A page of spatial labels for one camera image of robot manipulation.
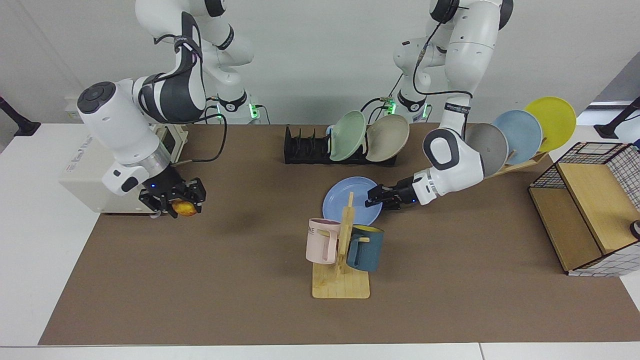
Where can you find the red yellow apple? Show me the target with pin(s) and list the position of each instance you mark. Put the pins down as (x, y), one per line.
(185, 209)

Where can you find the beige plate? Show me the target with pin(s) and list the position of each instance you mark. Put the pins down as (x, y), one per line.
(387, 137)

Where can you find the green plate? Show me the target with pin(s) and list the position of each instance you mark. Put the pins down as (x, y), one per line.
(347, 135)

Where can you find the black dish rack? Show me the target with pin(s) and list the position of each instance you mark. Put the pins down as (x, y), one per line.
(300, 152)

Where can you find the grey plate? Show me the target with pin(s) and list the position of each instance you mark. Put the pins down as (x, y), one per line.
(495, 145)

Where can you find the wooden plate rack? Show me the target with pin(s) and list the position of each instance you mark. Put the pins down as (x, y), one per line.
(525, 164)

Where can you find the light blue plate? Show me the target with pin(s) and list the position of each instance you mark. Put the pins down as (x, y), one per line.
(522, 132)

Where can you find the yellow plate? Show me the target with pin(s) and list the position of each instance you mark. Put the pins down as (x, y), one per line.
(555, 117)

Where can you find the dark blue cup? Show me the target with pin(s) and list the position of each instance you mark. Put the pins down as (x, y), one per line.
(370, 250)

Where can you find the pink cup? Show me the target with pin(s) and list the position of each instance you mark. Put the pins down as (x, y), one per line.
(320, 242)

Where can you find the pale toaster oven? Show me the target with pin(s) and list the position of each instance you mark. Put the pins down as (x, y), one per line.
(82, 172)

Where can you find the wooden cup stand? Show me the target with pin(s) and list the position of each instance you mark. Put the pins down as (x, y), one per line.
(340, 285)

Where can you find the brown table cloth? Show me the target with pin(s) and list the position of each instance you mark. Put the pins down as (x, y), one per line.
(250, 310)

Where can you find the black stand leg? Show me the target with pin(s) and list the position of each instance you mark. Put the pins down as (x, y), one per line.
(22, 127)
(607, 131)

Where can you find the dark round knob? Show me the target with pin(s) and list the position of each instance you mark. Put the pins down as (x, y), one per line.
(636, 230)

